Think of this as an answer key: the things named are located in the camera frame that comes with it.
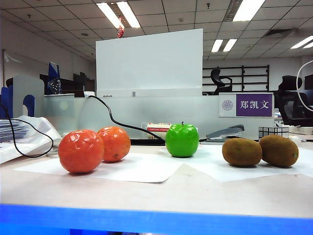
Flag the dark background cabinets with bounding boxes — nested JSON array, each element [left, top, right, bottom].
[[40, 71, 96, 98]]

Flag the white cable loop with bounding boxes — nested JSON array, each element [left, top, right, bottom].
[[296, 60, 313, 112]]

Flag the clear bottle red label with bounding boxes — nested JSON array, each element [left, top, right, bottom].
[[141, 121, 173, 140]]

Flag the thick grey cable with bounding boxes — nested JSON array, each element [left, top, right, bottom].
[[46, 144, 59, 157]]

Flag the white paper sheet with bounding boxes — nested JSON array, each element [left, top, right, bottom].
[[158, 143, 313, 182], [12, 152, 183, 184]]

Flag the grey stapler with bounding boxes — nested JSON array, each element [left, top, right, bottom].
[[206, 124, 245, 141]]

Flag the stack of papers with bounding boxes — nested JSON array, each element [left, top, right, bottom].
[[0, 119, 31, 142]]

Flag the black mesh office chair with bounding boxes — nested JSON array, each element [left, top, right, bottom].
[[273, 75, 313, 127]]

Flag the silver mirror cube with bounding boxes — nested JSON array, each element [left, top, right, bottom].
[[258, 126, 290, 142]]

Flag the white partition board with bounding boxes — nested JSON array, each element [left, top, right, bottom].
[[95, 28, 204, 98]]

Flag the fluorescent ceiling light panel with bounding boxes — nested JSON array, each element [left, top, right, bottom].
[[291, 35, 313, 49], [211, 38, 238, 52], [96, 1, 141, 29], [232, 0, 266, 22]]

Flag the black shelf rack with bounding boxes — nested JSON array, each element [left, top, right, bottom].
[[202, 64, 270, 95]]

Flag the large red-orange tomato fruit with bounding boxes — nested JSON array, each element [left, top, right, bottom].
[[58, 129, 105, 174]]

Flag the orange toy orange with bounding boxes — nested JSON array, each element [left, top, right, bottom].
[[97, 126, 132, 163]]

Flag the blue file folder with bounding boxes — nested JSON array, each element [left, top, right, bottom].
[[0, 85, 36, 119]]

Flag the blue crystal trophy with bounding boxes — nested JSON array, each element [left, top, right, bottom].
[[47, 61, 62, 95]]

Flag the blue table edge strip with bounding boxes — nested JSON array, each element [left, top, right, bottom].
[[0, 203, 313, 235]]

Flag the brown toy kiwi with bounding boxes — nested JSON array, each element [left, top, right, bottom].
[[222, 138, 263, 167], [258, 134, 300, 168]]

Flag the grey file holder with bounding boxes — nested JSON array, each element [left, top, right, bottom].
[[12, 74, 45, 118]]

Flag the thick black cable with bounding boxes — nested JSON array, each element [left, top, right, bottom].
[[87, 94, 167, 142]]

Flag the green apple blue patch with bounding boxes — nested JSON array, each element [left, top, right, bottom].
[[165, 123, 200, 158]]

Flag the white plastic bag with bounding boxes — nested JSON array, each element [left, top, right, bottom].
[[0, 115, 62, 164]]

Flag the thin black cable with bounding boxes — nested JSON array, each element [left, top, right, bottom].
[[0, 104, 54, 158]]

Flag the purple white name plate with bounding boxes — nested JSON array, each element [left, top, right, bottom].
[[219, 92, 274, 118]]

